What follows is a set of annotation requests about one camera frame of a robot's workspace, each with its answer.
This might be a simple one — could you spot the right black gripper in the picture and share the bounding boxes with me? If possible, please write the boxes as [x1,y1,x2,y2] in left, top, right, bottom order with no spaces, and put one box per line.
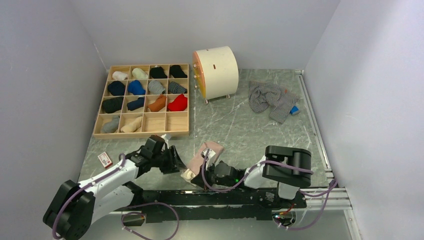
[191,160,236,191]

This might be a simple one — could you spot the aluminium frame rail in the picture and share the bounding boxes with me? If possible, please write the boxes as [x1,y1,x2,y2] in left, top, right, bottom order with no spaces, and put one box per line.
[107,188,352,226]

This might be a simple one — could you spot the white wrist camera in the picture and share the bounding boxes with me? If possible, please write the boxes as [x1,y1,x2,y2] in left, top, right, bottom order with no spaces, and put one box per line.
[201,148,217,169]
[160,133,172,145]

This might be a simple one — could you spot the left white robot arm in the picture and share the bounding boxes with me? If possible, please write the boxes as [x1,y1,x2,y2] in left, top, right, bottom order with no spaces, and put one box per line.
[42,134,186,240]

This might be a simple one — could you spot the grey striped underwear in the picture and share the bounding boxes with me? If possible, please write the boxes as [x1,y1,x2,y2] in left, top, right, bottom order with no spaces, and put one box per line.
[248,81,300,124]

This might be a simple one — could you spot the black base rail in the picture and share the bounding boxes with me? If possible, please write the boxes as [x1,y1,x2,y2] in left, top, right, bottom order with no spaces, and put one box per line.
[118,188,307,223]

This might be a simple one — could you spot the cream rolled sock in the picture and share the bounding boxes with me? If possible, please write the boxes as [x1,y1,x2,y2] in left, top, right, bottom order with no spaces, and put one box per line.
[131,67,149,80]

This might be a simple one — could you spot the white rolled sock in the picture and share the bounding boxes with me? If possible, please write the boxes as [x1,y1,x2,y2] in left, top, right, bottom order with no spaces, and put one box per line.
[112,71,128,81]

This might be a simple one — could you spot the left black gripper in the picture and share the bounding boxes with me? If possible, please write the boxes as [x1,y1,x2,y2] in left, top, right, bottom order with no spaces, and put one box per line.
[151,145,186,175]

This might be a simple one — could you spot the striped dark rolled sock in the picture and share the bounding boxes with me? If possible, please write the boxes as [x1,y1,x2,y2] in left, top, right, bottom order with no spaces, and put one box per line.
[168,81,188,94]

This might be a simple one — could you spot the cream cylindrical drum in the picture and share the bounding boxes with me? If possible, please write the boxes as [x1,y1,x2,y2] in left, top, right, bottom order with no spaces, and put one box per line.
[192,46,239,105]

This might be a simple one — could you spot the black rolled sock right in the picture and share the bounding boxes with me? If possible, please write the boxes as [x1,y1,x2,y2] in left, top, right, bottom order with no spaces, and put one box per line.
[169,64,188,79]

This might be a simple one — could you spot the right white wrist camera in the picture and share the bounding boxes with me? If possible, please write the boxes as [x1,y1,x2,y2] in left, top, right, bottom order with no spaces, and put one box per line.
[201,148,217,169]

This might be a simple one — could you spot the blue small object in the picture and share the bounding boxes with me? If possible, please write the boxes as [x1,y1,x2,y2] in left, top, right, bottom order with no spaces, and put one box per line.
[289,106,300,116]

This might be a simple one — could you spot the orange rolled sock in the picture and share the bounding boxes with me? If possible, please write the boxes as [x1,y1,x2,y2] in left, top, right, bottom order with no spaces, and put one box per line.
[147,94,167,112]

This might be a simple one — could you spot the dark navy rolled sock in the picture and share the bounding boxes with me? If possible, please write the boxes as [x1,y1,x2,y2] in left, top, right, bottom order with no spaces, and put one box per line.
[126,97,145,111]

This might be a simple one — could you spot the red rolled sock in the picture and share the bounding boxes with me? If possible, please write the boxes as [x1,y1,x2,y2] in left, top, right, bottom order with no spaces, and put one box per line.
[167,94,188,112]

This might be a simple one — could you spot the wooden compartment tray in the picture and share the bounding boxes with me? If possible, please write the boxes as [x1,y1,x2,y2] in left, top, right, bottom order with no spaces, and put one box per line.
[92,63,190,139]

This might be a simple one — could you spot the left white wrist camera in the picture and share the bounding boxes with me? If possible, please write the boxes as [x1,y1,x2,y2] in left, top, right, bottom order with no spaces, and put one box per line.
[160,133,172,145]

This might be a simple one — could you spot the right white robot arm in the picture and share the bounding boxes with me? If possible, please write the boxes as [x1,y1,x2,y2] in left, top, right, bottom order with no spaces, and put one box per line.
[181,145,314,208]

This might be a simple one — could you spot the red white small card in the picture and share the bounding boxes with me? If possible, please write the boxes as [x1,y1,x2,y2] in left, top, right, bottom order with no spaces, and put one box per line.
[97,151,113,169]

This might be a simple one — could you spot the black ribbed rolled sock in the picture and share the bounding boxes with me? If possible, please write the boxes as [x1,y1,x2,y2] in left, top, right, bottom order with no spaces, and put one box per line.
[101,96,124,114]

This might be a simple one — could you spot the light grey rolled sock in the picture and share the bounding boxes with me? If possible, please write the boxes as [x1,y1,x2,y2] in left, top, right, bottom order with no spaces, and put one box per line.
[100,115,120,134]

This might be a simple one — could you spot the blue rolled sock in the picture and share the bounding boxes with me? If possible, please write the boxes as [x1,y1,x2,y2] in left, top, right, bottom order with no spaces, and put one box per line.
[127,80,146,96]

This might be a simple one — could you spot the pink beige underwear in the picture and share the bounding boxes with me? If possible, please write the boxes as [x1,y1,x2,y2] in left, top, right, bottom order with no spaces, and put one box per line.
[180,141,224,183]

